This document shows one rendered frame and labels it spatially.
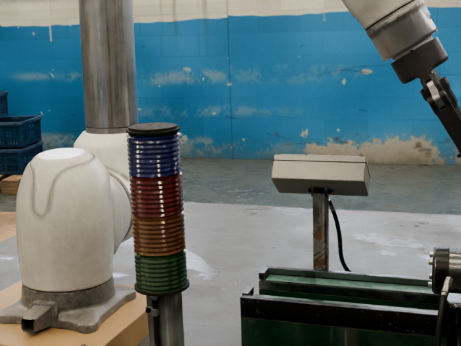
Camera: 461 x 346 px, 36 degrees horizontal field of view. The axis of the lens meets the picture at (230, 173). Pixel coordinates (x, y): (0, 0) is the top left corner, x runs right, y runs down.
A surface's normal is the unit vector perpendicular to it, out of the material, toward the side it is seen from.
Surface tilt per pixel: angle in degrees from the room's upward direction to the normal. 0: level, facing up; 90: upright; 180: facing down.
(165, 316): 90
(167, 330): 90
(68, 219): 84
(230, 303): 0
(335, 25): 90
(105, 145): 53
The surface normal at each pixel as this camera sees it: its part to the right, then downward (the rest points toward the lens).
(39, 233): -0.33, 0.11
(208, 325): -0.04, -0.98
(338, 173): -0.27, -0.40
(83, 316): 0.09, -0.91
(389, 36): -0.56, 0.35
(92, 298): 0.69, 0.04
